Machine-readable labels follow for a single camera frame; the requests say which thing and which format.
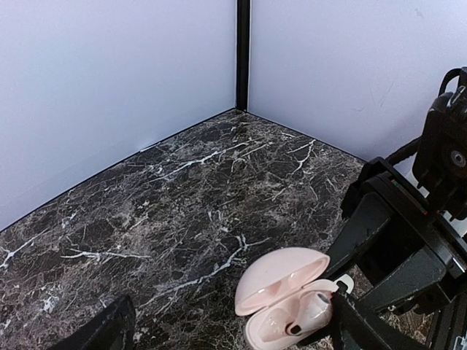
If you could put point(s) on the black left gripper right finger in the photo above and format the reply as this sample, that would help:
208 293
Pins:
366 329

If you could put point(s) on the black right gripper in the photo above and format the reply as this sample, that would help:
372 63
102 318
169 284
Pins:
409 252

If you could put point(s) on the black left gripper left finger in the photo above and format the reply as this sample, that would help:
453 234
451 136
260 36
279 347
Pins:
112 328

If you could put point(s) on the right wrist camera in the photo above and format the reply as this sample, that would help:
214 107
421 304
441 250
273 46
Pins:
440 163

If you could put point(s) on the black right frame post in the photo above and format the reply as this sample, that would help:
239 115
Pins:
243 17

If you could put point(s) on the white earbud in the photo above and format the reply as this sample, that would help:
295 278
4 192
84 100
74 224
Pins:
313 305

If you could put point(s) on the pink earbud charging case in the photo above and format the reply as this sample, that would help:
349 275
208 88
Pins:
267 292

